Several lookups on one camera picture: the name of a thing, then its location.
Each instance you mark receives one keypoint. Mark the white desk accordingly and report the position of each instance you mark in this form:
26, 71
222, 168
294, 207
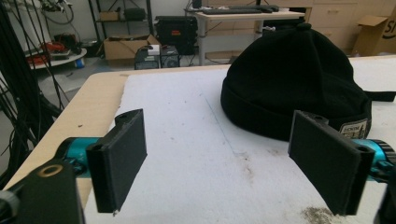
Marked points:
236, 25

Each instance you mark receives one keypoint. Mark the black metal shelf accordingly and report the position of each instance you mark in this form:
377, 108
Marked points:
121, 18

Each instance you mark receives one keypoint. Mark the black cap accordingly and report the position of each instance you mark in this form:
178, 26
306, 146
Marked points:
289, 84

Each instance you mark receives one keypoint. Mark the black equipment case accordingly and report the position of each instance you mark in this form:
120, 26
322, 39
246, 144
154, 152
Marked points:
176, 31

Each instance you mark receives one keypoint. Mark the black keyboard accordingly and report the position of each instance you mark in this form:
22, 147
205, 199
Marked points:
232, 11

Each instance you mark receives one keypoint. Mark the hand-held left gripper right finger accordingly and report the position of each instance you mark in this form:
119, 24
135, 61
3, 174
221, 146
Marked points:
327, 161

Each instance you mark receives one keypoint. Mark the round white platform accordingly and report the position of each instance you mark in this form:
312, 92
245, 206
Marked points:
57, 59

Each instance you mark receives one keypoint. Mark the open cardboard box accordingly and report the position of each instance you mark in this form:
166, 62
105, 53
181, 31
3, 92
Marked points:
124, 48

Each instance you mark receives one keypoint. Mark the black computer case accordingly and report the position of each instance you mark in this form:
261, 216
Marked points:
157, 57

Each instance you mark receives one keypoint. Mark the wooden drawer cabinet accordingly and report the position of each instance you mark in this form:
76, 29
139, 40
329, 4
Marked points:
333, 21

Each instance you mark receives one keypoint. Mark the white foam mat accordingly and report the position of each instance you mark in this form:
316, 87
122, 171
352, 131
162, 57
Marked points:
202, 149

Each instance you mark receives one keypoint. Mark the large cardboard box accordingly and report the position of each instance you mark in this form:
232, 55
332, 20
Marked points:
375, 34

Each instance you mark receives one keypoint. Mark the small white box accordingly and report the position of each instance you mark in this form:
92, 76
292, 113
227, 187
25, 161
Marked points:
153, 49

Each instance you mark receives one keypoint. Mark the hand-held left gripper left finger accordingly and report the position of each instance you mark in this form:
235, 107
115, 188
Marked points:
120, 158

